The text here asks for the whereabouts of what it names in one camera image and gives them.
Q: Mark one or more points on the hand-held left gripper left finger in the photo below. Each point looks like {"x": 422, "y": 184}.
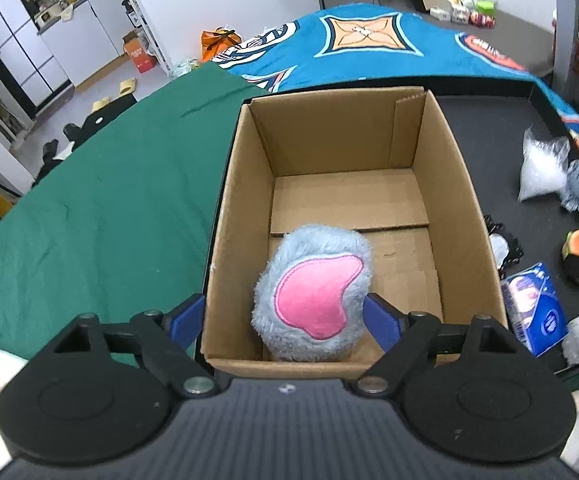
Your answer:
{"x": 189, "y": 317}

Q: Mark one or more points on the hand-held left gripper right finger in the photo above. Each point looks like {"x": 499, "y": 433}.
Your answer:
{"x": 382, "y": 322}

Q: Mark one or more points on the grey plush toy pink patch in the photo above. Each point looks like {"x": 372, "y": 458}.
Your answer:
{"x": 309, "y": 300}

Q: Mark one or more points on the blue tissue pack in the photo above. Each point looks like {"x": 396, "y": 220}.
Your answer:
{"x": 537, "y": 310}

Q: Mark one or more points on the brown cardboard box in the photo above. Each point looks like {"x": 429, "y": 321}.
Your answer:
{"x": 349, "y": 160}

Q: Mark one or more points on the green cloth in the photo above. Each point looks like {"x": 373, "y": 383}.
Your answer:
{"x": 94, "y": 210}

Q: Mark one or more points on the black and white plush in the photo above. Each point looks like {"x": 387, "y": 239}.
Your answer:
{"x": 99, "y": 125}

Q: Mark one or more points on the clear plastic bag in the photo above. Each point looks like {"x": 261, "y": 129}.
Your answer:
{"x": 542, "y": 170}

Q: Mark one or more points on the black tray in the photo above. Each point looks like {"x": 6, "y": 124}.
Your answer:
{"x": 494, "y": 125}

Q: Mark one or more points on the beige slipper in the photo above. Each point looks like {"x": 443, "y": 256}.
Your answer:
{"x": 125, "y": 86}
{"x": 102, "y": 105}

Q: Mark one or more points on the green patterned plastic bag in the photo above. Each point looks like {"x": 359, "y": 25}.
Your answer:
{"x": 185, "y": 67}

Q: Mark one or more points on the orange cardboard box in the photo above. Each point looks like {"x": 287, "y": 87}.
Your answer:
{"x": 140, "y": 55}

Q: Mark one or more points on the blue printed blanket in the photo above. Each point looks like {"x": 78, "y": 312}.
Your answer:
{"x": 319, "y": 55}

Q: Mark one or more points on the orange bag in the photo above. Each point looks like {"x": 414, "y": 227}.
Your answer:
{"x": 219, "y": 42}

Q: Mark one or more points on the white kitchen cabinet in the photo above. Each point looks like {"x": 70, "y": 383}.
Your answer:
{"x": 94, "y": 35}

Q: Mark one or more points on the black framed sliding door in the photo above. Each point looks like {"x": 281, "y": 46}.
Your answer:
{"x": 14, "y": 45}

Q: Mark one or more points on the green box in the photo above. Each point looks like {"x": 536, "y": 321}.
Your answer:
{"x": 487, "y": 6}

